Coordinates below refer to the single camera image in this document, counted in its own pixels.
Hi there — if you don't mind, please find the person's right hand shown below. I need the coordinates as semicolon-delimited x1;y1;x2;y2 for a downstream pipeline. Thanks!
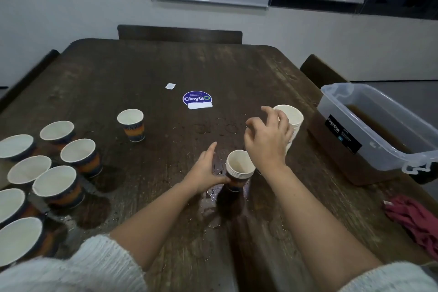
243;105;295;176

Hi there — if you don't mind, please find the person's left hand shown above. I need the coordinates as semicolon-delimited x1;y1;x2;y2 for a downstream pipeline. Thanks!
181;141;230;197

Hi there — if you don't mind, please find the patterned paper cup stack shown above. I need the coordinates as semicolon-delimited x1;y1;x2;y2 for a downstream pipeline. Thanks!
225;149;257;192

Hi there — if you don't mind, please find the white rimmed paper cup stack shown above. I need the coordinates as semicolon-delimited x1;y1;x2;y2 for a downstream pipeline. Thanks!
272;104;305;156

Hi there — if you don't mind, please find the clear plastic storage bin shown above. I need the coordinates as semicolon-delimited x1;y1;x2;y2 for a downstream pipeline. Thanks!
308;82;438;187

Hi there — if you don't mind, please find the group of paper cups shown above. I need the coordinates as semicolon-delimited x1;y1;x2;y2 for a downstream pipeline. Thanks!
0;108;146;269

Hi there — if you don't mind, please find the person's right forearm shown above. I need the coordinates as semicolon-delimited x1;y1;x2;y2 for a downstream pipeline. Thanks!
263;165;438;292

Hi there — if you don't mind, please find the person's left forearm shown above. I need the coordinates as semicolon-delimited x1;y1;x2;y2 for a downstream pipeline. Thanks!
0;182;199;292

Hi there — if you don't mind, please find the round blue sticker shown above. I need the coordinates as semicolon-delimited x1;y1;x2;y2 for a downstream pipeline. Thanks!
182;90;214;110

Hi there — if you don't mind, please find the dark wooden chair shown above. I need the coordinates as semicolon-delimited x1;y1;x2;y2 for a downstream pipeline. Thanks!
300;53;350;89
117;24;244;45

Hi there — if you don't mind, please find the dark wooden table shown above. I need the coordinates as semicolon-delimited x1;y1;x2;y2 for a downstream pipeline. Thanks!
0;38;438;292

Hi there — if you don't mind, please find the dark red cloth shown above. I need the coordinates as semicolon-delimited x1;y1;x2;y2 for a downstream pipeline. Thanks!
382;194;438;258

